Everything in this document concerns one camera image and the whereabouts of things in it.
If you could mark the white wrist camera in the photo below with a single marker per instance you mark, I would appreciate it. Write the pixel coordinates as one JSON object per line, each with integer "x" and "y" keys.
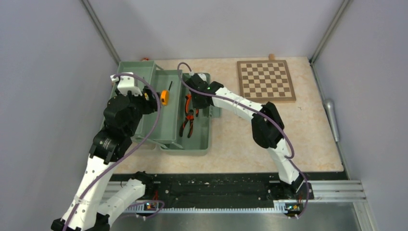
{"x": 126, "y": 85}
{"x": 200, "y": 75}

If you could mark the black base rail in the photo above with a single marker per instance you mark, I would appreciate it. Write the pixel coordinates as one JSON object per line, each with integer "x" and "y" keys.
{"x": 219, "y": 191}

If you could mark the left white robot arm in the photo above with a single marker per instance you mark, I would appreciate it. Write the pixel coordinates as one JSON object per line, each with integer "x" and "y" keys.
{"x": 98, "y": 169}

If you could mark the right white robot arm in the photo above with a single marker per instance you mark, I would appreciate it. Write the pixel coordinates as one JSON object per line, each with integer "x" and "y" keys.
{"x": 266, "y": 123}

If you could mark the green plastic toolbox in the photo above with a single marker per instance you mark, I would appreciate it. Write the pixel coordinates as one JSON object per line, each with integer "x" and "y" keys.
{"x": 170, "y": 130}

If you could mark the orange combination pliers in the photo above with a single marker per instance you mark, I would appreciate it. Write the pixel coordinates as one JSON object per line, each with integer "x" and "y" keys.
{"x": 187, "y": 103}

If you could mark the grey metal flashlight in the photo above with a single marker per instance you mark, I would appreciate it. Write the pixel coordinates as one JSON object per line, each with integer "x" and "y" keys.
{"x": 330, "y": 112}

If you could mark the orange tape measure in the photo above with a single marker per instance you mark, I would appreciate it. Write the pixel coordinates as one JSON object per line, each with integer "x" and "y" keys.
{"x": 165, "y": 95}

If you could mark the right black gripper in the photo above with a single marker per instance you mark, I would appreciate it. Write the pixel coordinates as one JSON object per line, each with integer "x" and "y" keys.
{"x": 196, "y": 106}

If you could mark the small wooden block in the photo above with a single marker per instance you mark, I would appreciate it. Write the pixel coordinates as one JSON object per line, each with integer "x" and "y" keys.
{"x": 271, "y": 57}

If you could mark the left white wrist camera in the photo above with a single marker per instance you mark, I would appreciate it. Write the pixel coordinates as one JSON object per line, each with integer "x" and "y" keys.
{"x": 126, "y": 85}

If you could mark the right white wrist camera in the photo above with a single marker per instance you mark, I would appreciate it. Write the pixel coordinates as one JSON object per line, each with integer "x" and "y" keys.
{"x": 200, "y": 75}

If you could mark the wooden chessboard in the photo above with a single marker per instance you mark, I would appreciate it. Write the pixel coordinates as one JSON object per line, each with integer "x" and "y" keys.
{"x": 266, "y": 81}

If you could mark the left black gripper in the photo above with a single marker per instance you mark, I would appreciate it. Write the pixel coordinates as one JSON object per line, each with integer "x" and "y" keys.
{"x": 151, "y": 104}

